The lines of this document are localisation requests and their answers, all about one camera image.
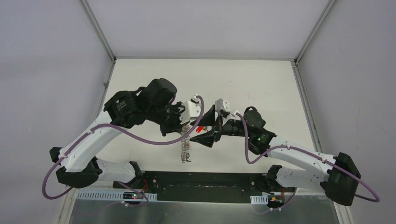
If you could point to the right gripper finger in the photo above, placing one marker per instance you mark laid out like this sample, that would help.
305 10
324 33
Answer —
209 117
206 139

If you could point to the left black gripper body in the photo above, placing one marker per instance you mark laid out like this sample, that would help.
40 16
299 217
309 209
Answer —
173 122

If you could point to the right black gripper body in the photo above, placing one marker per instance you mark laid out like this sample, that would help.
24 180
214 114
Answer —
221 129

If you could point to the key with red tag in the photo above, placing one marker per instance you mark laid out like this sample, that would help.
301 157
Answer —
201 129

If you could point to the metal disc keyring holder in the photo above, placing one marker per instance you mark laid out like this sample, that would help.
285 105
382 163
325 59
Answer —
185 144

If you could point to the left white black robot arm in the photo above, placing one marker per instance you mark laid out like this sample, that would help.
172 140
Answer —
79 165

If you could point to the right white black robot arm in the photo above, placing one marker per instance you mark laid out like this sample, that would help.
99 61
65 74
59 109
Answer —
335 176

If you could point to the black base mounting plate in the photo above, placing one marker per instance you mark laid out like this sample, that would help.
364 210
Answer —
204 187

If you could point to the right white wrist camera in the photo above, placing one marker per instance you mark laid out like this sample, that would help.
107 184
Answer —
223 108

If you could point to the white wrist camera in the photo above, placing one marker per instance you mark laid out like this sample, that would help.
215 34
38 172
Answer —
192 109
223 108

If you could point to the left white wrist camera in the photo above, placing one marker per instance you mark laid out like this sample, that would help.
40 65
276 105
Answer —
192 109

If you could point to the right white cable duct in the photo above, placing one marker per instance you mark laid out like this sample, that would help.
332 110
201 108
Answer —
263 199

